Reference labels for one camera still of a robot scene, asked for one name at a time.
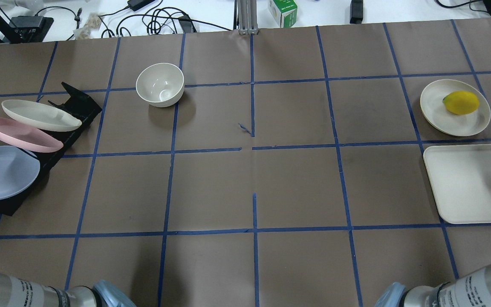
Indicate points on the cream plate in rack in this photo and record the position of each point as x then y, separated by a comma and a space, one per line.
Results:
41, 116

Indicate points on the aluminium profile post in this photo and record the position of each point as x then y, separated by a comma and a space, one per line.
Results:
245, 17

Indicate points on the cream rectangular tray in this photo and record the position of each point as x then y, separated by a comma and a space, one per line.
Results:
460, 179

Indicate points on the black power adapter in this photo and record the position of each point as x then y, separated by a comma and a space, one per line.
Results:
356, 11

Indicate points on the pink plate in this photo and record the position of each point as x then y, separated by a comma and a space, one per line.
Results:
27, 137

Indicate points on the blue plate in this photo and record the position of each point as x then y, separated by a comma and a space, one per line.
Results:
18, 170

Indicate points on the black camera stand base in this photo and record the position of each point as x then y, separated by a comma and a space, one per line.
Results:
24, 29

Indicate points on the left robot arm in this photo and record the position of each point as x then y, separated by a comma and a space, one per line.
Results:
16, 292

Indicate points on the green white box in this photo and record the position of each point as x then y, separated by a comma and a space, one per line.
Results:
284, 12

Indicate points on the black plate rack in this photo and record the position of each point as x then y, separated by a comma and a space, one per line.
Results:
79, 105

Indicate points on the cream bowl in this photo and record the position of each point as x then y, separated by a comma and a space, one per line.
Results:
161, 85

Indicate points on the cream plate with lemon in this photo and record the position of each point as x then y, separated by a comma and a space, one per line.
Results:
459, 124

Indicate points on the yellow lemon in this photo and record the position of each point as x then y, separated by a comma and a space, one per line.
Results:
461, 102

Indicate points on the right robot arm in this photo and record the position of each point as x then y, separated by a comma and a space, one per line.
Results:
473, 290

